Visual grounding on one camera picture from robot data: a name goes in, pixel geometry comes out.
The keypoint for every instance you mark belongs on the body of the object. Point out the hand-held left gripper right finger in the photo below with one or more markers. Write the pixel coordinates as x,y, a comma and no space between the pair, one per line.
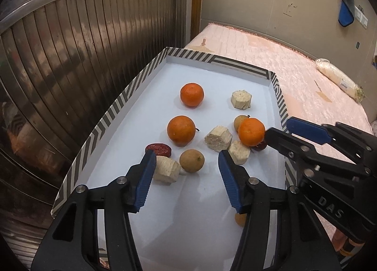
228,176

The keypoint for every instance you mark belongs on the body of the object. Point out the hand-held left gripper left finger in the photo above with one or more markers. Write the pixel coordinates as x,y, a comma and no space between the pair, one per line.
145,179

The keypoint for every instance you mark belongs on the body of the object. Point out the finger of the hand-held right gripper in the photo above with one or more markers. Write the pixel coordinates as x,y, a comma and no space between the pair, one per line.
306,129
282,141

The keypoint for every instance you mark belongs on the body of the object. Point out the wrinkled red date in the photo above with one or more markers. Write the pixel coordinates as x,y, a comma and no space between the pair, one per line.
260,146
159,149

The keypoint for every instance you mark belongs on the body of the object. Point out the pale sugarcane chunk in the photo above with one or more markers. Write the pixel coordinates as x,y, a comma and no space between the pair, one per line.
241,99
218,138
166,170
239,152

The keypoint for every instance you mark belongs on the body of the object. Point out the orange tangerine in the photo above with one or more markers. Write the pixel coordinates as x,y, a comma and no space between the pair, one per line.
192,94
251,132
181,130

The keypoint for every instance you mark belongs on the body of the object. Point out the small brown longan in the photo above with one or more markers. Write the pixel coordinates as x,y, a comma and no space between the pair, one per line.
240,219

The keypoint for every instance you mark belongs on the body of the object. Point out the striped cardboard box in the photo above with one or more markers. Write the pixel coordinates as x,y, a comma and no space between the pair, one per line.
188,200

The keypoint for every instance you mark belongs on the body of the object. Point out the white plastic-wrapped vegetable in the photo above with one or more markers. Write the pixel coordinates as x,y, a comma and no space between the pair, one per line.
338,78

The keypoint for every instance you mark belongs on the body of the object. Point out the pink quilted bed cover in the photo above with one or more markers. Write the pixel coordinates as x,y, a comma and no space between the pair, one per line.
294,62

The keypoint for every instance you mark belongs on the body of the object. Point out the ribbed metal partition panel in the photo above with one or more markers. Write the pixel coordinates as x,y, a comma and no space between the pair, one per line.
73,67

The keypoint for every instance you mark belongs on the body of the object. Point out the white wall switches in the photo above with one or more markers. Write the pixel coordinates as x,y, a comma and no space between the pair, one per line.
361,15

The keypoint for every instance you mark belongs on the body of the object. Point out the wooden door frame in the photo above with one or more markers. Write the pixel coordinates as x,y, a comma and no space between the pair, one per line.
196,0

